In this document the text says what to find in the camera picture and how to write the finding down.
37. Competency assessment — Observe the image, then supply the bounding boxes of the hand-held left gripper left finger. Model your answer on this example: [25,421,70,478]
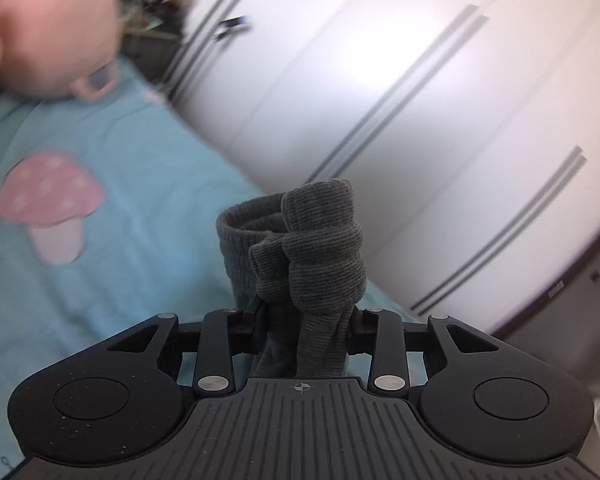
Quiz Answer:
[107,306,267,395]

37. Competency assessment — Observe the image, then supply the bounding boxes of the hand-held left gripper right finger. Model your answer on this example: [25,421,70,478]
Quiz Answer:
[346,307,502,394]

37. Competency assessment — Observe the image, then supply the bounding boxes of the grey knotted sock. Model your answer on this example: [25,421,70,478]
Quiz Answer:
[216,178,369,379]

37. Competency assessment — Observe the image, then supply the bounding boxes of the light blue printed bed sheet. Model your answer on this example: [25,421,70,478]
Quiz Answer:
[0,52,423,480]

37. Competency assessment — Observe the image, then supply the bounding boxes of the white wardrobe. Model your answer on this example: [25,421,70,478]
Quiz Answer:
[160,0,600,333]

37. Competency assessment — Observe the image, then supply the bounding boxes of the grey nightstand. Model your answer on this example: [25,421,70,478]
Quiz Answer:
[120,0,197,92]

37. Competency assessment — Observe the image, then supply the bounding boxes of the pink plush toy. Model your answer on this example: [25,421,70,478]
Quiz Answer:
[0,0,125,102]

